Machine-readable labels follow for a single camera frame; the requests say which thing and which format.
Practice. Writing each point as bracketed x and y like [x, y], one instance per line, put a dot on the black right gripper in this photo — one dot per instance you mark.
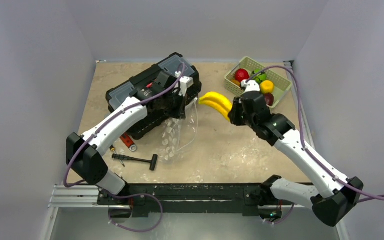
[237, 112]

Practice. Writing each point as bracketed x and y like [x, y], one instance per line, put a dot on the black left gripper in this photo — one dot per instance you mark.
[179, 113]

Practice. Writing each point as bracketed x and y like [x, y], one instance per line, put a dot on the yellow toy banana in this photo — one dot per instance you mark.
[218, 102]

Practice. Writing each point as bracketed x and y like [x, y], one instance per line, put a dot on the clear zip top bag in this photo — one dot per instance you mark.
[179, 134]

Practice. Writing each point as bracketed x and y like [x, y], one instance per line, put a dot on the dark red toy fruit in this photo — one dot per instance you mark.
[269, 99]

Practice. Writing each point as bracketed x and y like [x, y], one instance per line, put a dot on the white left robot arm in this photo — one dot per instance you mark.
[84, 152]

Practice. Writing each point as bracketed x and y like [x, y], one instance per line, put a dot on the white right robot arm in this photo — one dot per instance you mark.
[331, 194]

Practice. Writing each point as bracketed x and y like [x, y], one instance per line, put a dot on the black plastic toolbox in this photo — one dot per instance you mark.
[149, 83]

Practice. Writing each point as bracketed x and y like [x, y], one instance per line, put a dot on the orange toy fruit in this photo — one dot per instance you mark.
[235, 82]

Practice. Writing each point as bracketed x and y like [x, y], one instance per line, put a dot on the yellow toy lemon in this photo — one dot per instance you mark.
[267, 87]

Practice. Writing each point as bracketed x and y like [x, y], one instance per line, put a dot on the red toy apple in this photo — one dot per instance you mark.
[241, 74]

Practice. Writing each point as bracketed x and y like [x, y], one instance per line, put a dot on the green toy ball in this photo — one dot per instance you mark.
[258, 76]

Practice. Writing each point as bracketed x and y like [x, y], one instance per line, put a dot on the green plastic basket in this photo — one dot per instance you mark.
[281, 84]

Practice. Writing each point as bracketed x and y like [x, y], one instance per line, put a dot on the red adjustable wrench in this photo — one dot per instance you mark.
[128, 142]

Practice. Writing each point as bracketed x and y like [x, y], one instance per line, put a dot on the black rubber mallet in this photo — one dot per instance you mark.
[152, 162]

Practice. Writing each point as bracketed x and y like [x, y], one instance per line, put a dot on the yellow black screwdriver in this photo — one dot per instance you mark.
[115, 155]

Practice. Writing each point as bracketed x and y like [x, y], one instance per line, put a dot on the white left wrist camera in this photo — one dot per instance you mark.
[182, 86]

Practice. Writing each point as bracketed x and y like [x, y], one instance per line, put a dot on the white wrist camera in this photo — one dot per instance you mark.
[182, 86]
[249, 85]

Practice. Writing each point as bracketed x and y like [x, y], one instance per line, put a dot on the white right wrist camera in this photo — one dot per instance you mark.
[249, 85]

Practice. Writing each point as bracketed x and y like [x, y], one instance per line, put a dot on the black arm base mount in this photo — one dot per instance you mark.
[245, 199]

